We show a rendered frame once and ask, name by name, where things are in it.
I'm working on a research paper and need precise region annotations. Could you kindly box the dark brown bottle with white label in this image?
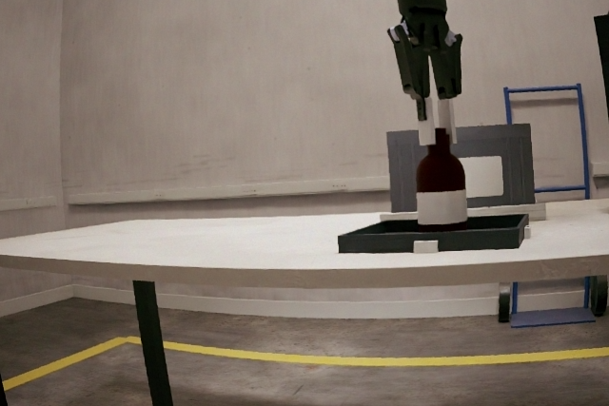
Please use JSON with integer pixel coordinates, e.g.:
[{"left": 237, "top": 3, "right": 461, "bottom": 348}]
[{"left": 416, "top": 128, "right": 467, "bottom": 233}]

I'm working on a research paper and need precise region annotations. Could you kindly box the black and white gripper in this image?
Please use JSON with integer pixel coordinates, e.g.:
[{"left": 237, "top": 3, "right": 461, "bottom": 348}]
[{"left": 387, "top": 0, "right": 462, "bottom": 145}]

